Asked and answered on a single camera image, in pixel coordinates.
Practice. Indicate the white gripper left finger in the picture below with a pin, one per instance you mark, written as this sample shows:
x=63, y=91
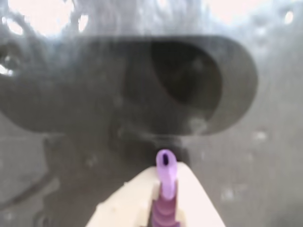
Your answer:
x=127, y=203

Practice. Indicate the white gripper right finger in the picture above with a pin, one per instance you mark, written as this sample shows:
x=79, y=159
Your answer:
x=196, y=203

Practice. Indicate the purple ribbed pen grip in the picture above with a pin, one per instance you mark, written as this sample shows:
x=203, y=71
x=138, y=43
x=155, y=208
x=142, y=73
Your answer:
x=166, y=184

